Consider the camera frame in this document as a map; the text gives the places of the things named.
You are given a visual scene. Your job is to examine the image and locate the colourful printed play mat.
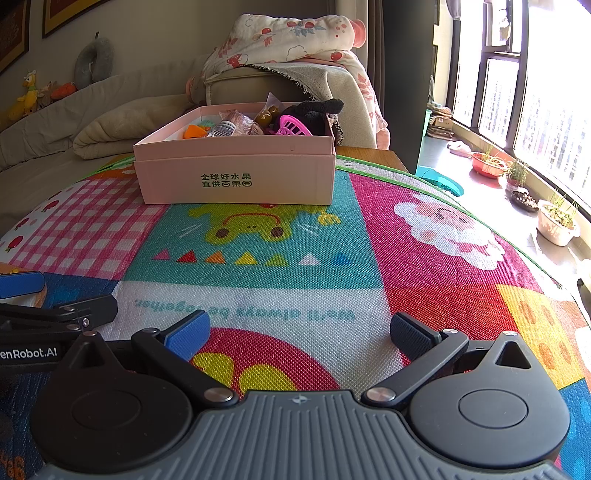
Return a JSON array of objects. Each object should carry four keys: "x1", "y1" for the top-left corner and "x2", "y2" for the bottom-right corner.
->
[{"x1": 0, "y1": 152, "x2": 591, "y2": 480}]

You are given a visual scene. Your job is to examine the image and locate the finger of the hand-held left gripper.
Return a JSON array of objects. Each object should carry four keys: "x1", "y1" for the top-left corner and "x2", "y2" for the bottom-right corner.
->
[
  {"x1": 0, "y1": 295, "x2": 118, "y2": 335},
  {"x1": 0, "y1": 271, "x2": 47, "y2": 300}
]

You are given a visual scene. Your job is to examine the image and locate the folded beige blanket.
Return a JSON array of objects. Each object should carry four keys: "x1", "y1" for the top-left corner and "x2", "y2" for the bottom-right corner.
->
[{"x1": 73, "y1": 95, "x2": 204, "y2": 161}]

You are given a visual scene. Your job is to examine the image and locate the floral quilt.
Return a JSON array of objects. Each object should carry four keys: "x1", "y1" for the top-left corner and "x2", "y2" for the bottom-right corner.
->
[{"x1": 185, "y1": 13, "x2": 389, "y2": 148}]

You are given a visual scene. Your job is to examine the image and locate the chestnut plastic packet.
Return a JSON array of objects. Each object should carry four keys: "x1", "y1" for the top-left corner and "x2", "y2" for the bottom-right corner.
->
[{"x1": 253, "y1": 92, "x2": 282, "y2": 127}]

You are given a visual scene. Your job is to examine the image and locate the pink cardboard box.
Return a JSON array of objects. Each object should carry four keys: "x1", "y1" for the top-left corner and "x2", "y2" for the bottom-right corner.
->
[{"x1": 133, "y1": 102, "x2": 337, "y2": 206}]

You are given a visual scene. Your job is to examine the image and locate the grey sofa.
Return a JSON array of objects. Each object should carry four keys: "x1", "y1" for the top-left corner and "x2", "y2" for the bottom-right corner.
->
[{"x1": 0, "y1": 55, "x2": 218, "y2": 236}]

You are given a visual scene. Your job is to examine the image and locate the small plant pot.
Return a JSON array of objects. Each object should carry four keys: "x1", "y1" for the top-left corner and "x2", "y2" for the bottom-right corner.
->
[{"x1": 505, "y1": 159, "x2": 529, "y2": 188}]

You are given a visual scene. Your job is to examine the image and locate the red flower pot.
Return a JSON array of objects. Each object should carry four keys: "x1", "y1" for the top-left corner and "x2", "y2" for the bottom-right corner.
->
[{"x1": 471, "y1": 150, "x2": 511, "y2": 179}]

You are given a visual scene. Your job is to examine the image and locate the black window frame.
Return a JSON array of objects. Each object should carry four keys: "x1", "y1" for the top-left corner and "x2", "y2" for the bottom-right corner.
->
[{"x1": 427, "y1": 0, "x2": 591, "y2": 208}]

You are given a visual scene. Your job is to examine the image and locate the grey curtain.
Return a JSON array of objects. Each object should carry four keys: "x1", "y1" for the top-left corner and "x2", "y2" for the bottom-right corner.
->
[{"x1": 367, "y1": 0, "x2": 439, "y2": 171}]

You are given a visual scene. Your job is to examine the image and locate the bread bun plastic packet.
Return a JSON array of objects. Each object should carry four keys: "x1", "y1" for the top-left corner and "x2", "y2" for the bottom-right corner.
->
[{"x1": 205, "y1": 110, "x2": 266, "y2": 138}]

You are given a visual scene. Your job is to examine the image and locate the cardboard pieces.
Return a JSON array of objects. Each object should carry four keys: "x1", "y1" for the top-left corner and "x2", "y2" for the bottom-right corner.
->
[{"x1": 427, "y1": 106, "x2": 455, "y2": 139}]

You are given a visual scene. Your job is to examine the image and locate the black plush toy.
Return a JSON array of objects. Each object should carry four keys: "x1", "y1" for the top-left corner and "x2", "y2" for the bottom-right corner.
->
[{"x1": 281, "y1": 98, "x2": 345, "y2": 137}]

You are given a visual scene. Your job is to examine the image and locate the grey neck pillow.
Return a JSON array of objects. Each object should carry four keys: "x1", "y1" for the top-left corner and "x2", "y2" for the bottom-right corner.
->
[{"x1": 74, "y1": 32, "x2": 115, "y2": 90}]

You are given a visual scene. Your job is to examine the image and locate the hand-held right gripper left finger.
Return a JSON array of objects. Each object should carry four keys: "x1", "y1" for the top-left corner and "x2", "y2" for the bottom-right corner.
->
[{"x1": 55, "y1": 310, "x2": 238, "y2": 409}]

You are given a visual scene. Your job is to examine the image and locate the yellow plush toy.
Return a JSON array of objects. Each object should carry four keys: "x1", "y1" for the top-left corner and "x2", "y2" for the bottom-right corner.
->
[{"x1": 8, "y1": 70, "x2": 38, "y2": 121}]

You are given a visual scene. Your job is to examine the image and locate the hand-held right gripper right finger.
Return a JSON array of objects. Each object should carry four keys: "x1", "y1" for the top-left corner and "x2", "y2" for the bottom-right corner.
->
[{"x1": 360, "y1": 311, "x2": 548, "y2": 409}]

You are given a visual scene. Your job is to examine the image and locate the teal plastic basin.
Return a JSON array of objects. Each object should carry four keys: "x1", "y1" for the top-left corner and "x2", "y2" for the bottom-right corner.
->
[{"x1": 416, "y1": 165, "x2": 465, "y2": 197}]

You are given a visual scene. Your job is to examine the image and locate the dark bowl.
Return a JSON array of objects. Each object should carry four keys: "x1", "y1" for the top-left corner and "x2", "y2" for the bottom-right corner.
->
[{"x1": 510, "y1": 189, "x2": 540, "y2": 213}]

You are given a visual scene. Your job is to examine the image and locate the pink toy basket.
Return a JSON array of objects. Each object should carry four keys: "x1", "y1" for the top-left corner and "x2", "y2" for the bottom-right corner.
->
[{"x1": 277, "y1": 114, "x2": 314, "y2": 137}]

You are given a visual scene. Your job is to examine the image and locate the dark picture frame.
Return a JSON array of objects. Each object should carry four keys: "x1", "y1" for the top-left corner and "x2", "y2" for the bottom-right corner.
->
[
  {"x1": 0, "y1": 0, "x2": 31, "y2": 75},
  {"x1": 42, "y1": 0, "x2": 107, "y2": 38}
]

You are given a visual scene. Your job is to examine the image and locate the white flower pot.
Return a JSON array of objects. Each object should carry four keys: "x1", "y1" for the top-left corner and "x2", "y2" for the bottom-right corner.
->
[{"x1": 536, "y1": 194, "x2": 581, "y2": 247}]

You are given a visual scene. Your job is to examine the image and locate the grey fringed cloth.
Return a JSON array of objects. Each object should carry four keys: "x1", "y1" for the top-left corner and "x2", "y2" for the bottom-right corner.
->
[{"x1": 249, "y1": 59, "x2": 356, "y2": 102}]

